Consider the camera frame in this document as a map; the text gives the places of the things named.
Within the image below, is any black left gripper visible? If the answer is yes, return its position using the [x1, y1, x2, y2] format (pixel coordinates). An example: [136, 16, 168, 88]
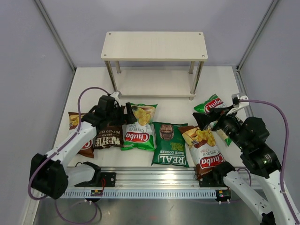
[106, 103, 136, 126]

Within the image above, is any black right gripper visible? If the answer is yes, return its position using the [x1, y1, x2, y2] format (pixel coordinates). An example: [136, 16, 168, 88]
[193, 104, 248, 150]

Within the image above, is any green Chuba seaweed chips bag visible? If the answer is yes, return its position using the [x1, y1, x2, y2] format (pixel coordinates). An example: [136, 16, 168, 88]
[194, 94, 232, 146]

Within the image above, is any green Chuba cassava chips bag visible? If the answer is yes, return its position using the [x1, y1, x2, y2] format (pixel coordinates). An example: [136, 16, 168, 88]
[121, 103, 157, 151]

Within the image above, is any brown Chuba cassava chips bag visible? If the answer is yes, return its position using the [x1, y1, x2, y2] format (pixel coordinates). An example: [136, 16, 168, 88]
[179, 126, 225, 180]

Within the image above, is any dark green Real chips bag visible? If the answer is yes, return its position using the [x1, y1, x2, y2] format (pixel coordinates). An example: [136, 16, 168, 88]
[152, 122, 189, 168]

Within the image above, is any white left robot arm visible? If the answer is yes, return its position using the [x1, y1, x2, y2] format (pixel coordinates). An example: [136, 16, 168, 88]
[28, 94, 137, 200]

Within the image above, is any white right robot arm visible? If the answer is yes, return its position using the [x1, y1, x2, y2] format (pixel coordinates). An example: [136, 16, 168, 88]
[193, 106, 300, 225]

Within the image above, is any white two-tier wooden shelf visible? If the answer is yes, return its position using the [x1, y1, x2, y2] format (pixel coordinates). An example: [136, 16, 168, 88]
[101, 31, 208, 100]

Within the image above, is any brown Kettle sea salt bag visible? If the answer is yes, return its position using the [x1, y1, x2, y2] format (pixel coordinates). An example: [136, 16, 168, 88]
[93, 126, 123, 150]

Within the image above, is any brown Chuba bag left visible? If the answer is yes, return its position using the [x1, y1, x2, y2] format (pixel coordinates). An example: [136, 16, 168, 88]
[68, 112, 94, 158]

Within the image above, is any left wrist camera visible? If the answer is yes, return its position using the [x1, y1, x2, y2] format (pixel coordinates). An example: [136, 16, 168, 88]
[110, 91, 121, 101]

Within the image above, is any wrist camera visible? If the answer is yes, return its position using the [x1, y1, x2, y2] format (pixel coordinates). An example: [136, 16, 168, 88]
[231, 94, 249, 113]
[110, 91, 121, 101]

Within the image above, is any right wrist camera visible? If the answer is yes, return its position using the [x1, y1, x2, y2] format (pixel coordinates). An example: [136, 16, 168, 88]
[231, 94, 249, 113]

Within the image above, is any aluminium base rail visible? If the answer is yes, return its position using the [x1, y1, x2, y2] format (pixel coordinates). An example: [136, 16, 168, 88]
[63, 166, 285, 190]

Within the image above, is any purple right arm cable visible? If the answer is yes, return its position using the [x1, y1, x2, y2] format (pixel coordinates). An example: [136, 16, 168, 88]
[235, 99, 289, 204]

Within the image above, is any white slotted cable duct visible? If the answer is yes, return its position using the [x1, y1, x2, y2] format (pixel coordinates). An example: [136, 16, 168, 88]
[61, 188, 217, 199]

